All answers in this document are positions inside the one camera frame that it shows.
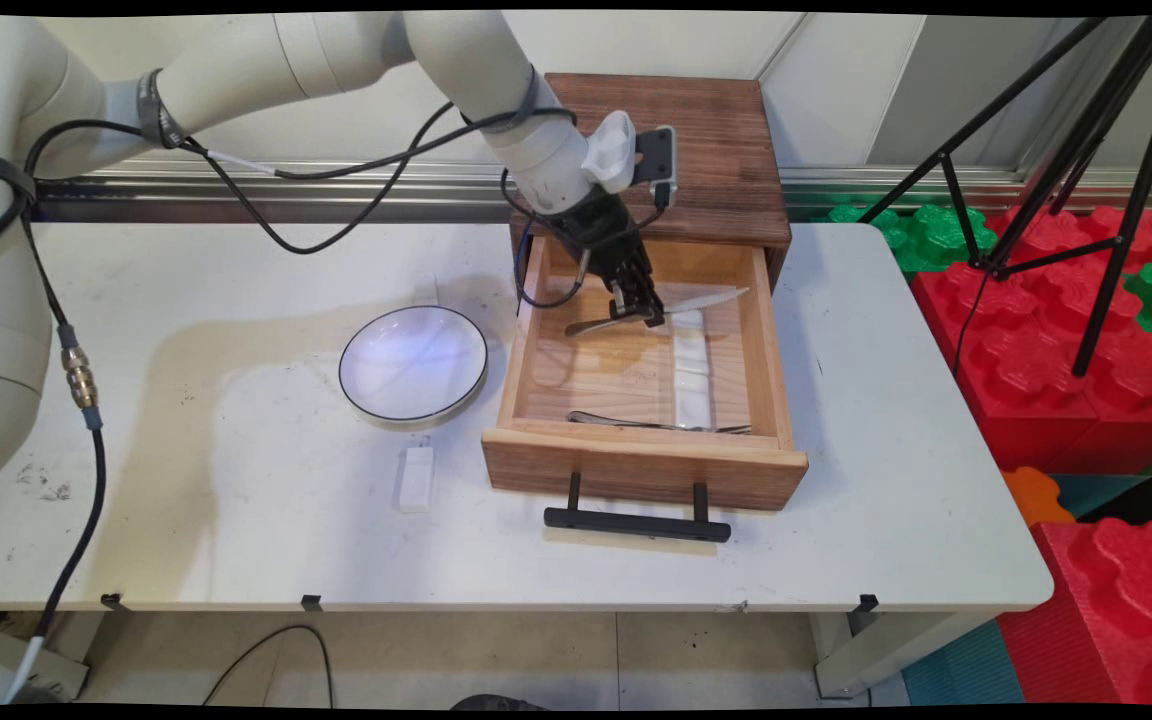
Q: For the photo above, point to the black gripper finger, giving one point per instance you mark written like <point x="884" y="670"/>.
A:
<point x="624" y="300"/>
<point x="650" y="305"/>

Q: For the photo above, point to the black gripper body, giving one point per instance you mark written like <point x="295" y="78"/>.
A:
<point x="596" y="235"/>

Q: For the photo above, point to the serrated steel knife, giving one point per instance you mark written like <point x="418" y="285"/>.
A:
<point x="706" y="300"/>

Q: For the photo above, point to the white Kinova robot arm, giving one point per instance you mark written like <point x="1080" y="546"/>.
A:
<point x="266" y="70"/>

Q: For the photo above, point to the white divider in drawer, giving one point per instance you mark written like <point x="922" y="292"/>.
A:
<point x="690" y="350"/>

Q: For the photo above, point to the white ceramic cutlery rest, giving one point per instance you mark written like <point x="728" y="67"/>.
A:
<point x="416" y="478"/>
<point x="693" y="400"/>

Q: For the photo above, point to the steel fork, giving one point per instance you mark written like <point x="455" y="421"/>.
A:
<point x="636" y="422"/>

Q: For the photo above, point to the dark wooden cabinet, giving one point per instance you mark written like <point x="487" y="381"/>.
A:
<point x="706" y="130"/>

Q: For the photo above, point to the light wooden drawer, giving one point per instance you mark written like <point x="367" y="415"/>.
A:
<point x="636" y="470"/>

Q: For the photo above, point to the white plate with black rim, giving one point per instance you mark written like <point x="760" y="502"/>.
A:
<point x="413" y="362"/>

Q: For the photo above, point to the black table clip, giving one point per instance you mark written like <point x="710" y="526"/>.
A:
<point x="312" y="603"/>
<point x="868" y="603"/>
<point x="112" y="601"/>

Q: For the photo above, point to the large red foam block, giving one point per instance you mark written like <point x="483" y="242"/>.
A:
<point x="1036" y="370"/>

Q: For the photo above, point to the orange foam piece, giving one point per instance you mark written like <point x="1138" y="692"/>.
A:
<point x="1031" y="495"/>

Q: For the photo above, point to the teal foam mat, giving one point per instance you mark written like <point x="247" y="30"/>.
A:
<point x="956" y="665"/>

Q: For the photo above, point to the black tripod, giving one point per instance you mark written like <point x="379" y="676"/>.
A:
<point x="1131" y="200"/>

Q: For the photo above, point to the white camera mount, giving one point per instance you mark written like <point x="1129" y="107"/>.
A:
<point x="611" y="150"/>

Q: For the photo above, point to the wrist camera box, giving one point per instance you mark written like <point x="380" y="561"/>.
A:
<point x="658" y="160"/>

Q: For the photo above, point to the aluminium wall rail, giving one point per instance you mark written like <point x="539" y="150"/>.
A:
<point x="336" y="190"/>

